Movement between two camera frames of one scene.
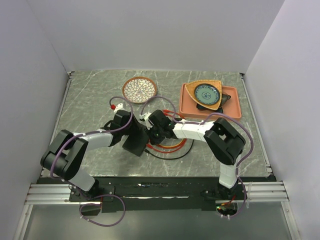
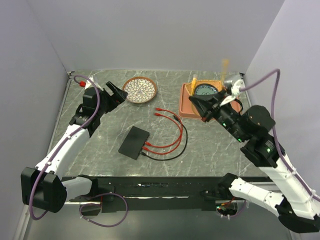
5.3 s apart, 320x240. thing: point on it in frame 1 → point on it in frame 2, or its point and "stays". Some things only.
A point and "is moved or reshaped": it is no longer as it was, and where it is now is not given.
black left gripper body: (126, 131) → (108, 103)
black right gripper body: (155, 133) → (225, 115)
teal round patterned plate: (207, 94) stays
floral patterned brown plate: (137, 89) stays
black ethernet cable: (174, 158) → (177, 118)
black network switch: (138, 139) is moved or reshaped
